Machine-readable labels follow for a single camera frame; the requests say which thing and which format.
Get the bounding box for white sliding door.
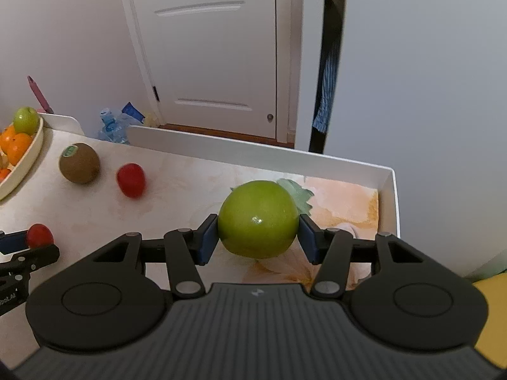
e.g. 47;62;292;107
309;0;507;282

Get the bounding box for large orange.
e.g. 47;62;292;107
0;124;17;147
7;132;33;166

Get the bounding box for white rimmed table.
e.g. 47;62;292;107
0;113;405;286

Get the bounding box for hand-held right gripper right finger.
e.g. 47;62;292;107
298;214;424;297

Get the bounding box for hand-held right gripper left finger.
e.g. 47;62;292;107
93;214;218;297

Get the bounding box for white panel door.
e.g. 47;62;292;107
117;0;302;143

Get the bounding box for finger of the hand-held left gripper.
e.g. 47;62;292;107
0;244;61;277
0;230;29;255

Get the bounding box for cream oval dish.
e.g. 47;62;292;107
0;117;45;201

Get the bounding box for green apple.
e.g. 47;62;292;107
13;106;40;135
217;180;300;260

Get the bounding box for blue packet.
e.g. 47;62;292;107
121;102;145;123

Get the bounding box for clear plastic water bottle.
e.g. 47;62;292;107
97;107;137;145

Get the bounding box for yellow stool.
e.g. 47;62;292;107
472;274;507;370

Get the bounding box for red cherry tomato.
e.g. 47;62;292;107
116;162;146;199
26;224;55;248

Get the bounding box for hanging clothes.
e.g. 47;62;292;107
311;0;347;155

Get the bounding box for brown kiwi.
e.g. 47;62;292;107
59;142;101;185

